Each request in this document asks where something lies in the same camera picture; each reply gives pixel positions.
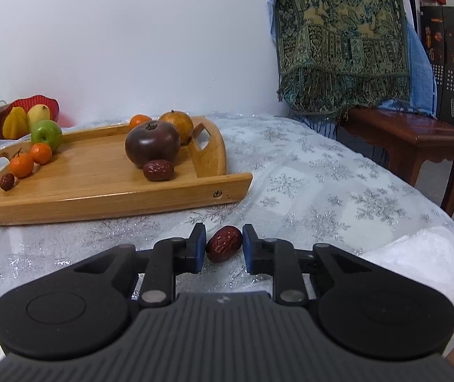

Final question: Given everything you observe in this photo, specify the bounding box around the yellow mango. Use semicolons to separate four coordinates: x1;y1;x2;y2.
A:
27;103;52;131

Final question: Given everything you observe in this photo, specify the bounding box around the green patterned fringed blanket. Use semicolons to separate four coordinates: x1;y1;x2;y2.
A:
273;0;410;117

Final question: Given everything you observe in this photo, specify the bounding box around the dark purple round fruit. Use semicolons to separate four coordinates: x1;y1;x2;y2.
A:
125;121;181;168

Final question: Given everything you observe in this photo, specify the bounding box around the small tangerine far right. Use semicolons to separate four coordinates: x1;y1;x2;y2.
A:
129;114;152;129

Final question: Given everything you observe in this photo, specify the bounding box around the small orange tangerine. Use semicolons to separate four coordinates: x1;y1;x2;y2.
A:
29;143;53;166

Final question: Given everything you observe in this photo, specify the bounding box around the green apple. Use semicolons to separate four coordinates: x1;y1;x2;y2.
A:
31;120;63;153

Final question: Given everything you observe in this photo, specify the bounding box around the blue cloth under blanket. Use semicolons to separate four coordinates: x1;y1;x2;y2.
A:
378;22;437;118

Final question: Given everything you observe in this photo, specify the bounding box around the red wooden side table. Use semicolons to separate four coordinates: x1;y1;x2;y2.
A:
340;108;454;216

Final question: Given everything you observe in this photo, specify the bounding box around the white towel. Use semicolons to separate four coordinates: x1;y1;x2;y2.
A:
362;226;454;306

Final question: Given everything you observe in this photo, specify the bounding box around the golden brown pomegranate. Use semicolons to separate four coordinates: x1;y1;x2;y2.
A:
159;110;194;145

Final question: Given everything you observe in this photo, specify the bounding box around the yellow starfruit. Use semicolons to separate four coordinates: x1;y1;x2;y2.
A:
2;107;29;140

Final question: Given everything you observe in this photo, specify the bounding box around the wooden serving tray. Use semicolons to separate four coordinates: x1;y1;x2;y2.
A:
0;117;253;226

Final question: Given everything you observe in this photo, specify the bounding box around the white snowflake tablecloth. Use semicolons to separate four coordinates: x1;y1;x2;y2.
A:
0;114;454;359

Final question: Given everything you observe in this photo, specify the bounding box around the red jujube date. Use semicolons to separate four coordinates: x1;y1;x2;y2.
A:
205;226;243;263
142;159;174;182

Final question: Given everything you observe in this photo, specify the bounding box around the small dark jujube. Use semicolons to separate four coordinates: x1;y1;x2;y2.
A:
0;173;16;191

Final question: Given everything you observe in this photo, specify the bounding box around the red fruit basket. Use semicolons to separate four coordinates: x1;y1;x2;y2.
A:
0;95;60;140

